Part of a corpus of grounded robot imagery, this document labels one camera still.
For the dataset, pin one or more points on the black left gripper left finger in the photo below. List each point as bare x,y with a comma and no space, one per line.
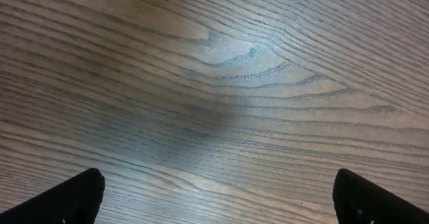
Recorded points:
76,200

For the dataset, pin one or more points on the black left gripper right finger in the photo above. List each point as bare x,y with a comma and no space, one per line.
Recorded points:
359,201

